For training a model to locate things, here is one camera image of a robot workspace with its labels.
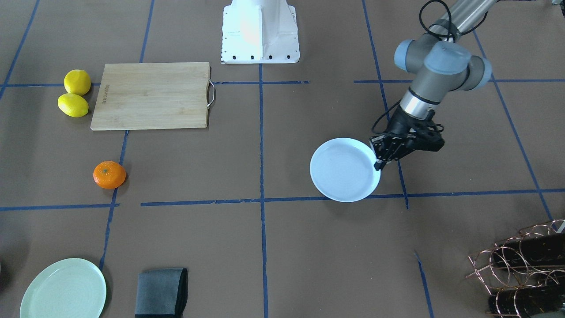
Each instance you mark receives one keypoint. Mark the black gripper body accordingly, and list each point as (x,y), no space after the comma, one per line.
(400,122)

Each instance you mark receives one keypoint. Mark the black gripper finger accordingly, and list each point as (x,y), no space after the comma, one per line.
(380,164)

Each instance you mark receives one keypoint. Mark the light blue plate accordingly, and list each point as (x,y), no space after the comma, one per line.
(343,170)

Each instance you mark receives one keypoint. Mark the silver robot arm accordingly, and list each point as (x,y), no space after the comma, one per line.
(440,65)

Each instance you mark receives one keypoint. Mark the light green plate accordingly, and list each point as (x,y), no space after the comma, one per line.
(70,288)

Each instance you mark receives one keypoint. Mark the dark wine bottle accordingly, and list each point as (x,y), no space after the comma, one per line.
(528,302)
(540,252)

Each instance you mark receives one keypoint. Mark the wooden cutting board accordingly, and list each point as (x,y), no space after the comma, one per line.
(134,96)

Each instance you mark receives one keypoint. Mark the grey folded cloth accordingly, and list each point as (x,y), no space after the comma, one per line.
(162,293)

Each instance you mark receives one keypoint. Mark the orange fruit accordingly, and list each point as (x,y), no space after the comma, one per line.
(109,175)

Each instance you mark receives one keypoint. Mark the lemon near board upper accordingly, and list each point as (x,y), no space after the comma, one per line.
(77,82)

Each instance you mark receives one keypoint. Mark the lemon board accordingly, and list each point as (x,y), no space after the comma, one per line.
(73,105)
(77,82)

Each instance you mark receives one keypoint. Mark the lemon near board lower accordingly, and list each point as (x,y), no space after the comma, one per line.
(73,105)

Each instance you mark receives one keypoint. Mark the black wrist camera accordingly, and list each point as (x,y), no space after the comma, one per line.
(426,136)

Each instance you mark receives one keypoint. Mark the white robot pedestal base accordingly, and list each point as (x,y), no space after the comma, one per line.
(259,31)

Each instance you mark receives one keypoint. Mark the copper wire bottle rack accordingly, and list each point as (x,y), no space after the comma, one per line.
(524,274)

